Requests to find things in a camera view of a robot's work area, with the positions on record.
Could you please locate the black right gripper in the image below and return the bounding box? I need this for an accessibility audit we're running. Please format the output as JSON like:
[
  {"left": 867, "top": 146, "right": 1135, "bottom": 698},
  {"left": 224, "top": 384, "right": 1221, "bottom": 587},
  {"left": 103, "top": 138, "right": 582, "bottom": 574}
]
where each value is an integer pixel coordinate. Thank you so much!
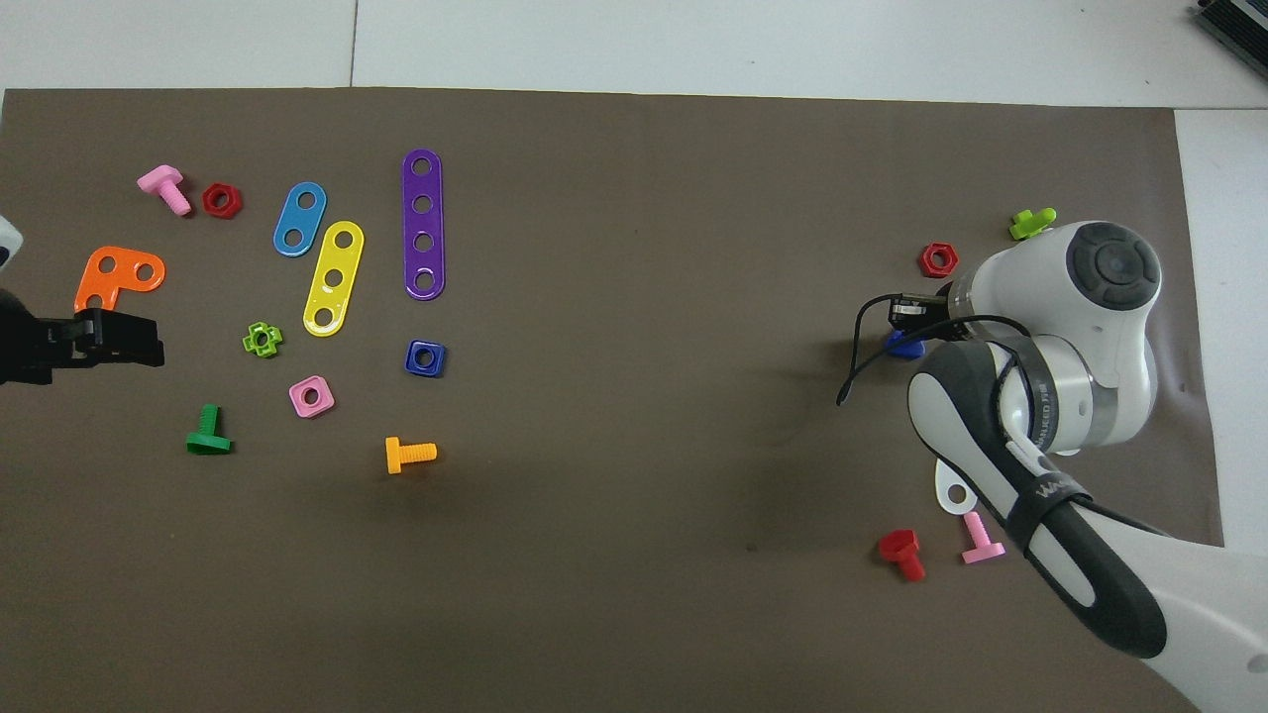
[{"left": 889, "top": 293, "right": 957, "bottom": 333}]

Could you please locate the orange angled three-hole plate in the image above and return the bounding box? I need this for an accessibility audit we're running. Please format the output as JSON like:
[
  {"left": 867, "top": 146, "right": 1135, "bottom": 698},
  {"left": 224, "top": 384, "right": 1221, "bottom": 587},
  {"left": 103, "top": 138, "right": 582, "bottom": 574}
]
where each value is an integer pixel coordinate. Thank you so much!
[{"left": 74, "top": 246, "right": 167, "bottom": 318}]

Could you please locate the green plastic bolt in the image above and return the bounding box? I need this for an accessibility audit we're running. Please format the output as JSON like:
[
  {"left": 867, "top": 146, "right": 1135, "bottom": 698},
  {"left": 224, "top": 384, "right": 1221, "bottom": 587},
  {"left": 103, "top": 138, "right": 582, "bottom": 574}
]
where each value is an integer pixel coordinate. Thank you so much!
[{"left": 185, "top": 403, "right": 234, "bottom": 457}]

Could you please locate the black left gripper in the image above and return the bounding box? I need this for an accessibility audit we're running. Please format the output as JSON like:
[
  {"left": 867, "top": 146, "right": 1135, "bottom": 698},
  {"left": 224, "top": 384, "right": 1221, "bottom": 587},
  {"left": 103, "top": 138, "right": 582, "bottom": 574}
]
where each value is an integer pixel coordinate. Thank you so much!
[{"left": 0, "top": 287, "right": 165, "bottom": 387}]

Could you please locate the pink plastic bolt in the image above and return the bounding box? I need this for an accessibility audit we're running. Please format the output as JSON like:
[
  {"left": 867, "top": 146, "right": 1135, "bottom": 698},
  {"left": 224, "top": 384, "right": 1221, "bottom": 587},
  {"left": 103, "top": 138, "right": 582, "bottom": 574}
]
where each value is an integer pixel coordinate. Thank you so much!
[
  {"left": 961, "top": 510, "right": 1007, "bottom": 566},
  {"left": 136, "top": 164, "right": 194, "bottom": 218}
]

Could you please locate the red plastic bolt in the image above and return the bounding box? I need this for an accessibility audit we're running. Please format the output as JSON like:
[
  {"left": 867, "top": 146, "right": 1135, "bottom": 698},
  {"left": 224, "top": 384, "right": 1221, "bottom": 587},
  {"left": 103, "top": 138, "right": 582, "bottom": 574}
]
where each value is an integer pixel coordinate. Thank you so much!
[{"left": 878, "top": 529, "right": 927, "bottom": 583}]

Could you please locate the white curved perforated plate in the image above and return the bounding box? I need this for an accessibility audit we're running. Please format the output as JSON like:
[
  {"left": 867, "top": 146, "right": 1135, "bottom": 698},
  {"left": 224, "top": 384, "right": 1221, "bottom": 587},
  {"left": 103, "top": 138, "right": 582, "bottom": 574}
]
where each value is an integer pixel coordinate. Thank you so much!
[{"left": 934, "top": 460, "right": 977, "bottom": 517}]

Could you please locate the pink square plastic nut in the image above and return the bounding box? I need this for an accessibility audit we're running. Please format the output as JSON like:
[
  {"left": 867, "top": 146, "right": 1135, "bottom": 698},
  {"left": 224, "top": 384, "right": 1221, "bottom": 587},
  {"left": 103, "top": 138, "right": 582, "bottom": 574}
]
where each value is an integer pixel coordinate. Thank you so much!
[{"left": 288, "top": 375, "right": 336, "bottom": 420}]

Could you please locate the yellow three-hole plate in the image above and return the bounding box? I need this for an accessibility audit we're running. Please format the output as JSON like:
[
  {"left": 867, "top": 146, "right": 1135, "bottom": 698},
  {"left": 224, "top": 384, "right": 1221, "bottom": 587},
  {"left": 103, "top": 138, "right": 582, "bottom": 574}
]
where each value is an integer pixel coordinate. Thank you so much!
[{"left": 302, "top": 220, "right": 366, "bottom": 339}]

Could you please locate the orange plastic bolt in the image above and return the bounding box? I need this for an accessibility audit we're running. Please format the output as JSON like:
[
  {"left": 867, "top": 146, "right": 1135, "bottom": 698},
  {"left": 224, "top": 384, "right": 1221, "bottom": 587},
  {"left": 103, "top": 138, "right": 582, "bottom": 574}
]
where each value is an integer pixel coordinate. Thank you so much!
[{"left": 384, "top": 436, "right": 438, "bottom": 475}]

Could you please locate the brown table mat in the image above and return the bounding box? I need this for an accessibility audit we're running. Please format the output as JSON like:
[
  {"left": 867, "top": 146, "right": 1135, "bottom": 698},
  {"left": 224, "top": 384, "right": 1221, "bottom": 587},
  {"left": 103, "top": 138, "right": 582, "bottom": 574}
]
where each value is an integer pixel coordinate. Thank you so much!
[{"left": 0, "top": 87, "right": 1247, "bottom": 713}]

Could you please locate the dark ribbed device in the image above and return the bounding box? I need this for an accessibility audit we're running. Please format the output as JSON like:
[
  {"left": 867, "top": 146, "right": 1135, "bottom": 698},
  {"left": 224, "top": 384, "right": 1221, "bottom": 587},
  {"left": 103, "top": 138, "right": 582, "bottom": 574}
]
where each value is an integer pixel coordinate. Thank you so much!
[{"left": 1194, "top": 0, "right": 1268, "bottom": 55}]

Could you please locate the blue two-hole plate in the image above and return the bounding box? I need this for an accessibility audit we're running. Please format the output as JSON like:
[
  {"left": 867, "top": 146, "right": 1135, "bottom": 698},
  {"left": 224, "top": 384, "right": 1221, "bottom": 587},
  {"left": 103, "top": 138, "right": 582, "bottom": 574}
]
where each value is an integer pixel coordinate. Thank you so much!
[{"left": 272, "top": 181, "right": 328, "bottom": 258}]

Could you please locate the purple four-hole plate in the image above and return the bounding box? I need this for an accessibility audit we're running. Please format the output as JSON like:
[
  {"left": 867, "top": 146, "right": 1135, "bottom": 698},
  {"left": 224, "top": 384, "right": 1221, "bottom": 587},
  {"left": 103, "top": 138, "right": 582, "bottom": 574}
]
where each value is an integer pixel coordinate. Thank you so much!
[{"left": 401, "top": 149, "right": 447, "bottom": 301}]

